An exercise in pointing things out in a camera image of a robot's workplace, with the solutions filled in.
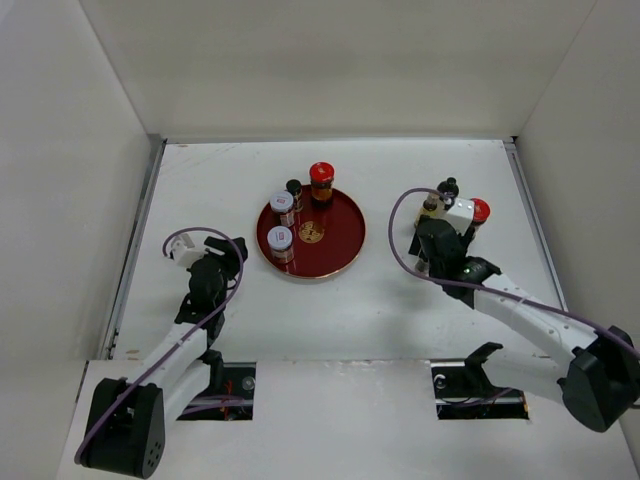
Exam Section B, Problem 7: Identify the white lid pink jar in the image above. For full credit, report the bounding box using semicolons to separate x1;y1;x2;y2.
267;226;294;264

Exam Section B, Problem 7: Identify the white lid dark jar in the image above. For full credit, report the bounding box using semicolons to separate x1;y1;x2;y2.
269;191;295;227

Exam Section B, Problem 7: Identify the small black cap spice bottle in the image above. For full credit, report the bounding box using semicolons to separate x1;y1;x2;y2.
286;179;304;213

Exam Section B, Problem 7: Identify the red lid sauce jar back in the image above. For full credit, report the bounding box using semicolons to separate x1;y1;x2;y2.
309;162;335;207

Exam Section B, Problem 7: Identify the red lid sauce jar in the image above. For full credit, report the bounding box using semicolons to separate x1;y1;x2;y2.
471;198;491;226
309;162;335;207

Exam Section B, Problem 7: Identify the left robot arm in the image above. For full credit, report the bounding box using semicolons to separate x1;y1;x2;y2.
74;227;248;479

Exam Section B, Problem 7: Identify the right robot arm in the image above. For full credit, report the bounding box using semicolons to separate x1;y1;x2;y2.
411;217;639;432

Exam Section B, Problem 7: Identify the beige cap yellow bottle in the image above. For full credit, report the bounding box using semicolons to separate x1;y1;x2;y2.
414;197;438;228

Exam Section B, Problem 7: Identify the red lid sauce jar right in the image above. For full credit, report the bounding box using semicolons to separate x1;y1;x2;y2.
471;198;491;226

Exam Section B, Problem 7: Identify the black cap dark bottle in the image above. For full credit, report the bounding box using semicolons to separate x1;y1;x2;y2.
437;177;459;205

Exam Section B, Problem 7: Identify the red round tray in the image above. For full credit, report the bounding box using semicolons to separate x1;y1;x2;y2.
256;185;366;280

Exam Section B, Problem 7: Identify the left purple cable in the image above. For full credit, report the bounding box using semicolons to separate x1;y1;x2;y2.
73;226;246;465

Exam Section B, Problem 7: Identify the purple cable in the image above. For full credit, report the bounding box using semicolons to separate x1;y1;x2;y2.
388;187;640;359
73;226;246;465

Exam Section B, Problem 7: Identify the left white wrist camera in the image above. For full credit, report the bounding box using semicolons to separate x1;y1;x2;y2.
169;233;205;269

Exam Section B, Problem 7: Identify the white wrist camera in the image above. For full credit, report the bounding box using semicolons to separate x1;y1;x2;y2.
169;233;205;269
444;198;475;235

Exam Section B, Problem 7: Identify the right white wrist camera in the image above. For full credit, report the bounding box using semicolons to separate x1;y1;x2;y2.
444;198;475;235

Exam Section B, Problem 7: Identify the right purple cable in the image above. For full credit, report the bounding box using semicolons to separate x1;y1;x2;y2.
388;187;640;359

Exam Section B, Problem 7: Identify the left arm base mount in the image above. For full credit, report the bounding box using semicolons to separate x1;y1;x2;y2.
179;350;257;421

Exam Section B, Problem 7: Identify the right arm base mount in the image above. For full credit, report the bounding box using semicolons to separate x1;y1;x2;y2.
430;342;529;421

